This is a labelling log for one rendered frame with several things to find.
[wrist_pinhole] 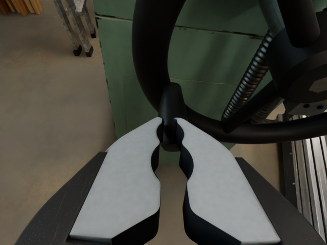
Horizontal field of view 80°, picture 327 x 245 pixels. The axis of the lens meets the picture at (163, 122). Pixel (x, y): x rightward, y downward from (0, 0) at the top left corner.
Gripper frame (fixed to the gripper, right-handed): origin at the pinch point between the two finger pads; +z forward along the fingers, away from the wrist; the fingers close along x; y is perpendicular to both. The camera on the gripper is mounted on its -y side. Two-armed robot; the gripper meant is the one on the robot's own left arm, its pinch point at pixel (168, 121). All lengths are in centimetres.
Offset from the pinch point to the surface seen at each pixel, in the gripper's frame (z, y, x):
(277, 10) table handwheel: 9.9, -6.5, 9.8
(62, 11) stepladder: 104, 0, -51
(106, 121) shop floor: 76, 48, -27
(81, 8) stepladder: 109, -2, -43
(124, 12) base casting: 24.0, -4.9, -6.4
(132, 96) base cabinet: 33.5, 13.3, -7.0
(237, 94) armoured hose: 15.7, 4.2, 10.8
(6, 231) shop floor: 31, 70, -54
